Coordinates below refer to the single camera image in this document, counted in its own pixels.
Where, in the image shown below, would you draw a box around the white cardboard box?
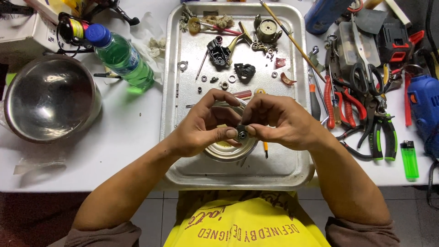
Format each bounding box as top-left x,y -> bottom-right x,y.
0,0 -> 59,63

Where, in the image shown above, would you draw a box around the green handled pliers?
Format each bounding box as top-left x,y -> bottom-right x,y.
337,113 -> 399,162

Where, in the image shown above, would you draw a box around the long wooden brush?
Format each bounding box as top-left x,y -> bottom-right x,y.
259,0 -> 327,83

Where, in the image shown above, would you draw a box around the black and red power tool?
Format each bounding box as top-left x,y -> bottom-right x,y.
375,17 -> 426,64

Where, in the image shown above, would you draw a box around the thin metal shaft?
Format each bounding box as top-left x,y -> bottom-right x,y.
195,49 -> 209,81

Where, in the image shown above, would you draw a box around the black handled scissors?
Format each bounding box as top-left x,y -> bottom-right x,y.
349,14 -> 385,97

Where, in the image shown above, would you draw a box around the black reel side cover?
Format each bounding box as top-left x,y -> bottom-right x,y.
234,63 -> 257,83

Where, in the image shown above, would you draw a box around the round metal grease tin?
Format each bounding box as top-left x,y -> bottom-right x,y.
202,99 -> 260,163

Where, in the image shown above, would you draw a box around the black pen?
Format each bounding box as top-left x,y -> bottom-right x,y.
93,72 -> 123,80

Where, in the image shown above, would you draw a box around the fishing line spool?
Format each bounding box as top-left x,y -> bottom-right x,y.
56,12 -> 94,56

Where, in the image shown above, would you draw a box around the black reel frame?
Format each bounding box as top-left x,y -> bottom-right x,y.
206,38 -> 231,67

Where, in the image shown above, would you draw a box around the red handled screwdriver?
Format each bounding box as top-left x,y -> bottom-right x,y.
404,70 -> 412,128

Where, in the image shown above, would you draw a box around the small black part with bearing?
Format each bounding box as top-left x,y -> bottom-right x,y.
235,124 -> 249,142

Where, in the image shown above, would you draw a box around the black cable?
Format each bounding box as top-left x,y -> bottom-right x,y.
426,159 -> 439,210

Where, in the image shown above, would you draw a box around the blue power drill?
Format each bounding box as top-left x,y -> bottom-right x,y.
407,74 -> 439,159

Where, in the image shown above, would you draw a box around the person's right hand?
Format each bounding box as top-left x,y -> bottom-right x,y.
241,93 -> 327,152

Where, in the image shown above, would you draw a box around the green lighter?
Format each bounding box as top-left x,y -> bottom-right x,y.
400,140 -> 420,181

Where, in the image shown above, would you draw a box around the white tissue paper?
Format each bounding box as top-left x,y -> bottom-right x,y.
130,12 -> 167,85

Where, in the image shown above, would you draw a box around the curved red reel part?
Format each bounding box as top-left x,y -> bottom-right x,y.
280,72 -> 297,86

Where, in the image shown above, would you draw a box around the dirty rag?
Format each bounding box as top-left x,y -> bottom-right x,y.
202,14 -> 236,30

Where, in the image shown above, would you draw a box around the clear plastic box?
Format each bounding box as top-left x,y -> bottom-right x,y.
334,21 -> 381,69

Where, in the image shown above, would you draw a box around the steel bowl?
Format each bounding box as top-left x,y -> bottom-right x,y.
3,54 -> 103,144

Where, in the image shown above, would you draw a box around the clear plastic wrap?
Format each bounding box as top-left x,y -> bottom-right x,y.
13,157 -> 68,188

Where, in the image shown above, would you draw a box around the red handled brush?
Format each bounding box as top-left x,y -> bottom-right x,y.
198,21 -> 243,37

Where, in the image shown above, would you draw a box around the person's left hand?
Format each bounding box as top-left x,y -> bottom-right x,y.
170,88 -> 245,159

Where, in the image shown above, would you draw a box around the yellow printed shirt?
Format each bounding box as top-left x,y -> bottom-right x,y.
163,190 -> 332,247

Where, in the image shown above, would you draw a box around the metal tray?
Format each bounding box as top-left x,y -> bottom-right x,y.
159,2 -> 315,191

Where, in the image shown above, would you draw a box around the black fishing reel handle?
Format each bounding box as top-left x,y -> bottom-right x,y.
82,0 -> 141,27

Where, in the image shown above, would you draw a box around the blue spray can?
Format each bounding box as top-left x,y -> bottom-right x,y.
304,0 -> 354,35

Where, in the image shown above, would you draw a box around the green plastic bottle blue cap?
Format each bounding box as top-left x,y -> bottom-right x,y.
85,23 -> 156,92

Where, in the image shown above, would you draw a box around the red handled pliers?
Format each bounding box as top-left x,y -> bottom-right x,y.
323,73 -> 368,130

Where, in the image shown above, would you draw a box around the grey sandpaper sheet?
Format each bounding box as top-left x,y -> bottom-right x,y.
353,8 -> 389,35

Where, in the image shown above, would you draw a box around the silver wrench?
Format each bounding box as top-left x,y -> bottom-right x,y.
307,46 -> 327,73

